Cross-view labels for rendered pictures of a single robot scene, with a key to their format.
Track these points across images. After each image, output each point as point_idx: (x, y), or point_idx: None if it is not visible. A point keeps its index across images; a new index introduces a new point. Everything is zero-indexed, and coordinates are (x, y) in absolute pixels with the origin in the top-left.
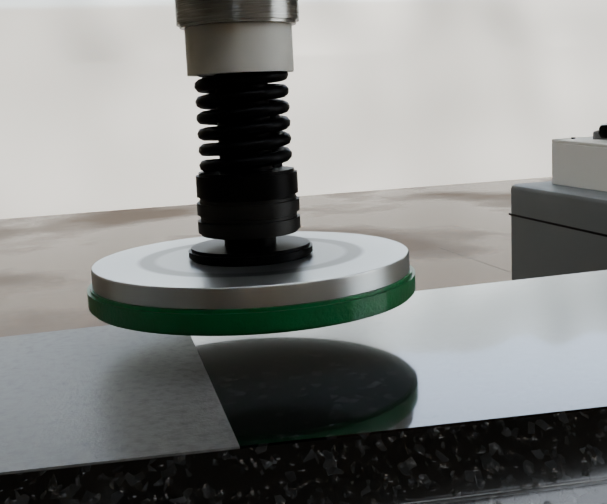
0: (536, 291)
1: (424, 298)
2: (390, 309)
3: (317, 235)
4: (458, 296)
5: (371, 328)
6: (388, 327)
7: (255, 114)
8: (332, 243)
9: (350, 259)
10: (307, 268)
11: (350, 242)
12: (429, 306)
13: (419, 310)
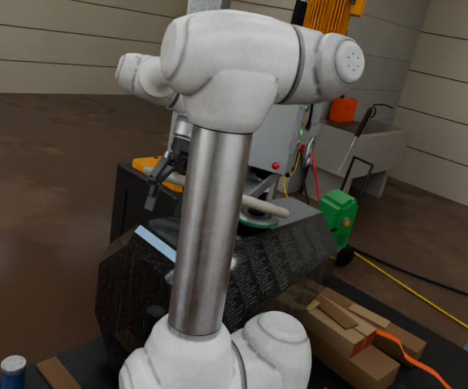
0: None
1: (241, 235)
2: None
3: (257, 220)
4: (237, 235)
5: (240, 225)
6: (238, 225)
7: None
8: (250, 216)
9: (240, 210)
10: (243, 208)
11: (247, 216)
12: (238, 231)
13: (238, 230)
